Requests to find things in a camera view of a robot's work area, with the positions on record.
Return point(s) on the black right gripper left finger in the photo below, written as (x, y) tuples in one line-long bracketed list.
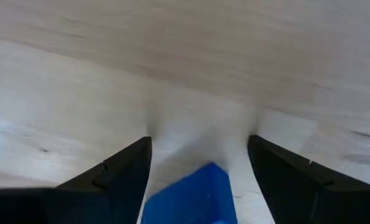
[(79, 205)]

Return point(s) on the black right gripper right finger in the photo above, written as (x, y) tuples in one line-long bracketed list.
[(312, 199)]

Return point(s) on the blue rectangular box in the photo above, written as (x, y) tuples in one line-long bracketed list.
[(191, 199)]

